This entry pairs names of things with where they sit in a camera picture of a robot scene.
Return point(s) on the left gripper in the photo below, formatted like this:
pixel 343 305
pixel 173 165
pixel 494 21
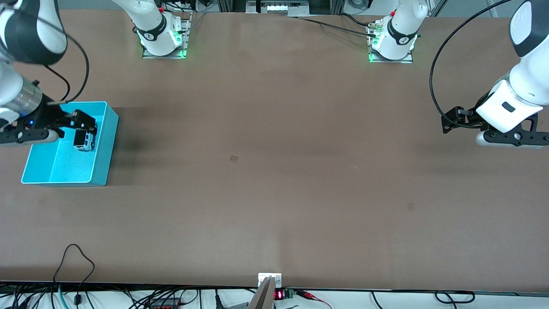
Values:
pixel 469 117

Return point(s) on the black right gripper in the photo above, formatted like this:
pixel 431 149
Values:
pixel 48 116

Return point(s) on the white jeep toy black roof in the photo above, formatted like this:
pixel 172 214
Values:
pixel 81 139

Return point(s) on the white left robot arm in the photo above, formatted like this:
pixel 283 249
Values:
pixel 529 77

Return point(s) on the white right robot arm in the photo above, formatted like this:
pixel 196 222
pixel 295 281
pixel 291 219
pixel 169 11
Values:
pixel 25 34

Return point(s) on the cyan plastic storage bin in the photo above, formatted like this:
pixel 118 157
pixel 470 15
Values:
pixel 64 165

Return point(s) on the black power strip red switches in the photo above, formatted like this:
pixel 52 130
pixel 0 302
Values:
pixel 165 304

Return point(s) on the red digit display module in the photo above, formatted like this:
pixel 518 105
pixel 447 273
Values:
pixel 279 295

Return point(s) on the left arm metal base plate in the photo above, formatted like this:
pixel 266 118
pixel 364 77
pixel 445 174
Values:
pixel 392 61

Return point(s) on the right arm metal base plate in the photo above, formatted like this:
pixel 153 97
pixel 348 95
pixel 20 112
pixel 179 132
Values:
pixel 187 34

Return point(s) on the aluminium frame with white device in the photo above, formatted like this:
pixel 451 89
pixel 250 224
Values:
pixel 279 6

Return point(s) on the grey camera stand bracket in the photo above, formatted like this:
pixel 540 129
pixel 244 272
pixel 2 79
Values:
pixel 266 294

